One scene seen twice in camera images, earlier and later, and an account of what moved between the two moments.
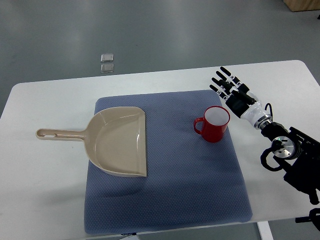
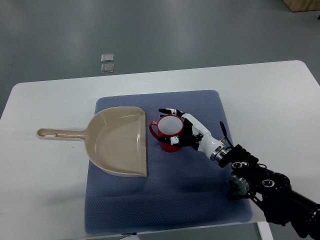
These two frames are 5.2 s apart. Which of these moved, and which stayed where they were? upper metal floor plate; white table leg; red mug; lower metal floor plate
Moved: red mug
Stayed: upper metal floor plate; lower metal floor plate; white table leg
